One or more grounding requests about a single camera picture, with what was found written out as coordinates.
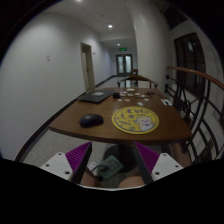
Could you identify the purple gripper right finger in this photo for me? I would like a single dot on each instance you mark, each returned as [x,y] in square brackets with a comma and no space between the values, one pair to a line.
[152,165]

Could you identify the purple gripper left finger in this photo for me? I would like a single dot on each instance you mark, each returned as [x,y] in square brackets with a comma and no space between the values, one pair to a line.
[70,166]

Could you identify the black computer mouse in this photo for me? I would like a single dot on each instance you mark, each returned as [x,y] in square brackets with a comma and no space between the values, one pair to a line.
[91,120]

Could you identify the round yellow mouse pad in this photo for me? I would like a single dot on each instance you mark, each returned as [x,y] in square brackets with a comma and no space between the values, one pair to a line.
[135,120]

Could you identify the green circuit board device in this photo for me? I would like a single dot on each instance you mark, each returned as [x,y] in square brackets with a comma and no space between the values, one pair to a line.
[109,167]

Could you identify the white card on table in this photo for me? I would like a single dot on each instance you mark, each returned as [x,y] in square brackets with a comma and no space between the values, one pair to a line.
[166,102]

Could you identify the dark grey closed laptop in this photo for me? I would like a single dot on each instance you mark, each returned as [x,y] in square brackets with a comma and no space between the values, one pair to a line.
[96,96]

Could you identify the small black box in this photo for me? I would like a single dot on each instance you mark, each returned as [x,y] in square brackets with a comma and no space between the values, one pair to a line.
[116,95]

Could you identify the black metal stair railing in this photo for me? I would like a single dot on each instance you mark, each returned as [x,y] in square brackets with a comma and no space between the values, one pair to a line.
[199,98]

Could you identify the wooden chair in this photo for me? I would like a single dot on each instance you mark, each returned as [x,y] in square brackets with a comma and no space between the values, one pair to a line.
[136,79]

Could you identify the dark window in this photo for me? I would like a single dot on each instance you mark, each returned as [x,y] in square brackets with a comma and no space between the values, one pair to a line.
[190,55]

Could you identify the glass double door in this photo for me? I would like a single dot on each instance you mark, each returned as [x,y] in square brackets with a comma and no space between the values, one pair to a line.
[124,64]

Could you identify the white side door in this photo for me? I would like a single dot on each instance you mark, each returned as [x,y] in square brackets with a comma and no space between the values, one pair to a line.
[87,65]

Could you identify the green exit sign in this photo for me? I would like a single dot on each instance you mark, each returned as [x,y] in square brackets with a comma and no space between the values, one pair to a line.
[122,49]

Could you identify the black table pedestal base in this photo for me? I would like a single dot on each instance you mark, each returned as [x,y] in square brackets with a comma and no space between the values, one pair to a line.
[124,154]

